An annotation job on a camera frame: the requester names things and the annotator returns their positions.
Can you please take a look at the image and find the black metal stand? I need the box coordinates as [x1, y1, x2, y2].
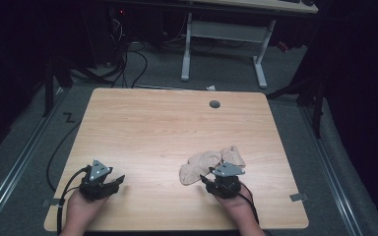
[40, 53, 75, 118]
[265, 73, 328, 140]

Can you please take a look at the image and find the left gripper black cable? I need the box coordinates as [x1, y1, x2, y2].
[56, 166, 92, 236]

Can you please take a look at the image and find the bundle of black cables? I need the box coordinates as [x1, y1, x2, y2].
[68, 13, 149, 89]

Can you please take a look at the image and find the grey metal table bracket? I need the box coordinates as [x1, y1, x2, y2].
[289, 192, 309, 203]
[41, 198, 62, 208]

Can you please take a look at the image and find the large beige sock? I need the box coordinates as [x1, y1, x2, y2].
[178, 150, 223, 187]

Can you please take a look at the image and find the white metal frame desk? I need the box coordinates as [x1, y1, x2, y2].
[179, 0, 320, 89]

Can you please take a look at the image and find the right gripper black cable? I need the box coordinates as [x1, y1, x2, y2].
[237, 182, 261, 226]

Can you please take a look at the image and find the black floor cable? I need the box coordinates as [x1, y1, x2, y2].
[45, 120, 83, 193]

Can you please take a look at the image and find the aluminium floor rail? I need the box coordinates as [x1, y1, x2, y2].
[0, 88, 67, 234]
[299, 104, 364, 236]

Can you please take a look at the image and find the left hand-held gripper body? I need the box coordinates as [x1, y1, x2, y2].
[78, 158, 120, 202]

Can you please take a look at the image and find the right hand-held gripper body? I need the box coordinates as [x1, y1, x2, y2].
[205, 161, 246, 200]

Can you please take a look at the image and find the person's left hand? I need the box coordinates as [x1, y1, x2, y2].
[65, 188, 110, 227]

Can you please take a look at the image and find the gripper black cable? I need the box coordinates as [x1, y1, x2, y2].
[56, 166, 92, 236]
[237, 182, 261, 226]

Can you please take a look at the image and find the small beige sock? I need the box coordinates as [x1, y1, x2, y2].
[220, 146, 247, 169]

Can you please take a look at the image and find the person's right hand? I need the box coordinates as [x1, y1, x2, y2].
[214, 185, 254, 218]

